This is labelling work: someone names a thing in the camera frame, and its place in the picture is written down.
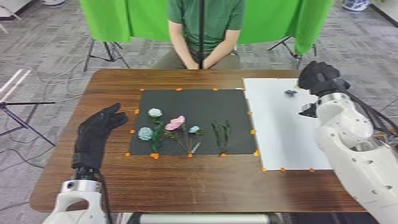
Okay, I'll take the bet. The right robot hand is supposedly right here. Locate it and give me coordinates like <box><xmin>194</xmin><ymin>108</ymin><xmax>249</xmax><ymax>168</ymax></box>
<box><xmin>295</xmin><ymin>60</ymin><xmax>352</xmax><ymax>98</ymax></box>

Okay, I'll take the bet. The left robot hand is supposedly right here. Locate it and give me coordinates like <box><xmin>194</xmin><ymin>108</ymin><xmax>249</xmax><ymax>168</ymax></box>
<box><xmin>69</xmin><ymin>102</ymin><xmax>130</xmax><ymax>170</ymax></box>

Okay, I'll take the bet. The dark mat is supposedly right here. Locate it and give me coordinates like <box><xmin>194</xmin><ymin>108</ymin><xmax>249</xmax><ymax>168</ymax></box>
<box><xmin>128</xmin><ymin>88</ymin><xmax>260</xmax><ymax>157</ymax></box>

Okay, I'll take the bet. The person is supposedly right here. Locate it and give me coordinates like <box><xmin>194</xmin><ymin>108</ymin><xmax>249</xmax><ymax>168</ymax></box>
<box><xmin>165</xmin><ymin>0</ymin><xmax>249</xmax><ymax>71</ymax></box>

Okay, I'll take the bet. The pale blue flower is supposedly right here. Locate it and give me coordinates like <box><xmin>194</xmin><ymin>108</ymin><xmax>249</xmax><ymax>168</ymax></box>
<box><xmin>137</xmin><ymin>126</ymin><xmax>164</xmax><ymax>155</ymax></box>

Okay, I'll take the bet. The black cloth stand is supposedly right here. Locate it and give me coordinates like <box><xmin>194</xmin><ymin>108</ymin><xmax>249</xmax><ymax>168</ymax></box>
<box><xmin>82</xmin><ymin>39</ymin><xmax>133</xmax><ymax>73</ymax></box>
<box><xmin>267</xmin><ymin>35</ymin><xmax>320</xmax><ymax>70</ymax></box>

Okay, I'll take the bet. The white flower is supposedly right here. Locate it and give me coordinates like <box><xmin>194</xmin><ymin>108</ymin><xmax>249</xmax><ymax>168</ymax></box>
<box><xmin>146</xmin><ymin>107</ymin><xmax>167</xmax><ymax>142</ymax></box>

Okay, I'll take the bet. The black tripod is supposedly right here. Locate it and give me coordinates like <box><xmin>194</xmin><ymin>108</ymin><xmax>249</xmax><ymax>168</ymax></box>
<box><xmin>0</xmin><ymin>68</ymin><xmax>59</xmax><ymax>148</ymax></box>

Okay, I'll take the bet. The pink flower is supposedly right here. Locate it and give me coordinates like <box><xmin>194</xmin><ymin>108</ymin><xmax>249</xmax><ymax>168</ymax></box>
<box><xmin>164</xmin><ymin>115</ymin><xmax>196</xmax><ymax>155</ymax></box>

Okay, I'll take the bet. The small blue flower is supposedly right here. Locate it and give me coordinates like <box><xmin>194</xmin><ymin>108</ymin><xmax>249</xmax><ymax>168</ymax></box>
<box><xmin>187</xmin><ymin>125</ymin><xmax>206</xmax><ymax>154</ymax></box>

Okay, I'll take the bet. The white sheet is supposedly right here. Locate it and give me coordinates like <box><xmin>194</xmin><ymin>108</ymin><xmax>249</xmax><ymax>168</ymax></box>
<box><xmin>242</xmin><ymin>77</ymin><xmax>334</xmax><ymax>172</ymax></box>

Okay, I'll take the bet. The green sprig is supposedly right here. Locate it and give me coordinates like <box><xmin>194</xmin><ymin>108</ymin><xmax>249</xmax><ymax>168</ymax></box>
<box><xmin>220</xmin><ymin>120</ymin><xmax>235</xmax><ymax>153</ymax></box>
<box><xmin>210</xmin><ymin>121</ymin><xmax>226</xmax><ymax>154</ymax></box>

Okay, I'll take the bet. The blue and white vase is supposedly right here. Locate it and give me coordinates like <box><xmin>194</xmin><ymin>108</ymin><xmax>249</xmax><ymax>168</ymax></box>
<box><xmin>341</xmin><ymin>0</ymin><xmax>371</xmax><ymax>13</ymax></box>

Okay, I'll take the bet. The black stand pole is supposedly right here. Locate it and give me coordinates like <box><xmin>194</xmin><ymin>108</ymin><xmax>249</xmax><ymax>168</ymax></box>
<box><xmin>197</xmin><ymin>0</ymin><xmax>208</xmax><ymax>70</ymax></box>

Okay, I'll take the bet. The pale grey bar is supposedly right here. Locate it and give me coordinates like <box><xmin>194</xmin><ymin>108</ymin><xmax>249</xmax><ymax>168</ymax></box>
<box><xmin>126</xmin><ymin>213</ymin><xmax>281</xmax><ymax>224</ymax></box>

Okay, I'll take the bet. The black cable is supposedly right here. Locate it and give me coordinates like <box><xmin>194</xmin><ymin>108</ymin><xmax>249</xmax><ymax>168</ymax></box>
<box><xmin>338</xmin><ymin>79</ymin><xmax>398</xmax><ymax>136</ymax></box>

